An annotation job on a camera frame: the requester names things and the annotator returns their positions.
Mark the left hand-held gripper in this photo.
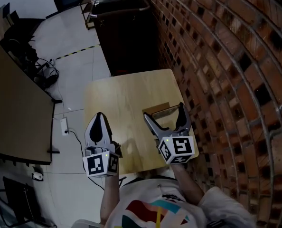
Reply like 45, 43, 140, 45
83, 112, 122, 178

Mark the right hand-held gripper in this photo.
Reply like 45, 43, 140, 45
143, 102, 196, 165

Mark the person's right forearm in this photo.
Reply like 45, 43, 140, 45
170, 164, 206, 206

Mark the person's left forearm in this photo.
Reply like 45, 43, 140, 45
100, 174, 121, 225

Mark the white power strip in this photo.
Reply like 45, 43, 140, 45
60, 118, 69, 136

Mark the wooden table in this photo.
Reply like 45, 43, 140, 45
83, 68, 200, 175

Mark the white shirt with colourful print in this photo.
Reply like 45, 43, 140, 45
105, 174, 257, 228

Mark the large dark side table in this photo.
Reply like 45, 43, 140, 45
0, 29, 63, 166

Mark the grey box device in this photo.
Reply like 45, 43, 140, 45
72, 219, 103, 228

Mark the dark cabinet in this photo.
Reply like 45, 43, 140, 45
91, 0, 164, 77

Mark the black power cable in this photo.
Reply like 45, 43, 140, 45
64, 129, 106, 191

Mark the tangle of black cables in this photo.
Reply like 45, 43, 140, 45
33, 57, 60, 88

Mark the black strap buckle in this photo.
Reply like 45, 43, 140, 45
207, 219, 228, 228

